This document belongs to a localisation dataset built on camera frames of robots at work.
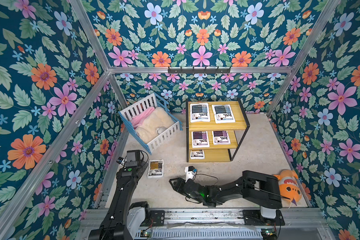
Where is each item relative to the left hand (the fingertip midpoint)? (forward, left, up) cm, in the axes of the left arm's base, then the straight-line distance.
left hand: (145, 163), depth 84 cm
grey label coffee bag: (+10, -43, +27) cm, 52 cm away
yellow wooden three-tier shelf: (+13, -41, +10) cm, 45 cm away
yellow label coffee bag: (0, -5, -7) cm, 8 cm away
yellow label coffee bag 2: (+6, -30, -6) cm, 31 cm away
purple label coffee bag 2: (+8, -44, +9) cm, 45 cm away
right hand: (-12, -15, 0) cm, 19 cm away
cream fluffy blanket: (+35, -5, +1) cm, 35 cm away
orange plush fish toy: (-19, -75, 0) cm, 78 cm away
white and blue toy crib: (+46, -2, +8) cm, 47 cm away
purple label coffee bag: (+8, -32, +10) cm, 34 cm away
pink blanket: (+32, +9, +3) cm, 34 cm away
